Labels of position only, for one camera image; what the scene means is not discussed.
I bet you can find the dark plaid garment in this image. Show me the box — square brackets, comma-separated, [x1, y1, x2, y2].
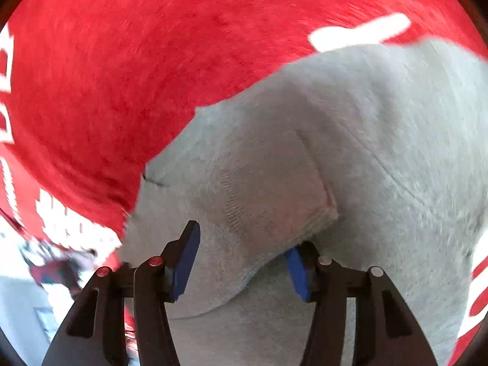
[19, 244, 98, 300]

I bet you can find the grey sweater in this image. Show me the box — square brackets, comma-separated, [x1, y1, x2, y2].
[120, 39, 487, 365]

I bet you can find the red blanket with white characters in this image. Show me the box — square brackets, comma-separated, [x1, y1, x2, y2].
[1, 0, 487, 365]

